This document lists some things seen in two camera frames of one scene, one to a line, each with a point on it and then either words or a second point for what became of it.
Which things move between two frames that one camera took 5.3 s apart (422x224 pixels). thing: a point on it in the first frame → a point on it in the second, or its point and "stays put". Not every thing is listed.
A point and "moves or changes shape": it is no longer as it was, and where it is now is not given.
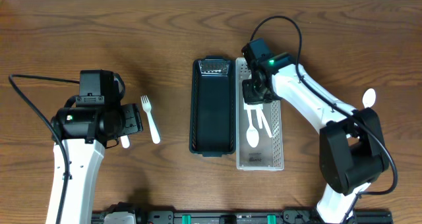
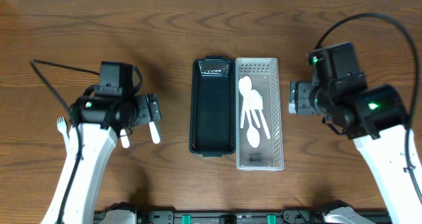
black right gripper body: (252, 94) → (299, 97)
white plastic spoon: (259, 108) moves or changes shape
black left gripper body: (132, 118) → (149, 109)
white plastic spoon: (252, 135) stays put
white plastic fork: (147, 107) stays put
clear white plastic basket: (269, 154) stays put
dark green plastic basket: (212, 106) stays put
